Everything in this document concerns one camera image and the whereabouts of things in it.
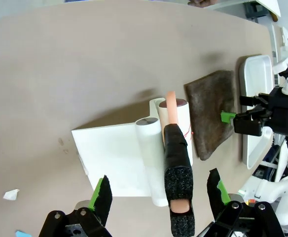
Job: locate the blue paper scrap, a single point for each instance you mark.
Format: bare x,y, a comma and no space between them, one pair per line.
23,234

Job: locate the white plastic tray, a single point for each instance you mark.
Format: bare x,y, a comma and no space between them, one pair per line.
255,74

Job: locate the white paper scrap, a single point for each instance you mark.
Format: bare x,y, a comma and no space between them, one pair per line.
10,194

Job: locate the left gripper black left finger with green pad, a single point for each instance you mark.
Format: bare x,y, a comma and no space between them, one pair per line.
102,197

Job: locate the brown cloth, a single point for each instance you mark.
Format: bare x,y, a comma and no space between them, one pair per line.
208,111

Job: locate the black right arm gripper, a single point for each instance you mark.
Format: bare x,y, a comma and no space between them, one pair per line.
283,111

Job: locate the person's hand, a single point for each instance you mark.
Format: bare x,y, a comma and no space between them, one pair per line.
200,3

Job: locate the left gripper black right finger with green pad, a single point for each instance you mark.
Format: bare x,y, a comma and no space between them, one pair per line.
216,197

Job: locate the white lint roller holder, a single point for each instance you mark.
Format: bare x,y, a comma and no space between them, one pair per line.
109,158

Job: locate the white board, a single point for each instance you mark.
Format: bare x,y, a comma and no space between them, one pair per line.
269,6

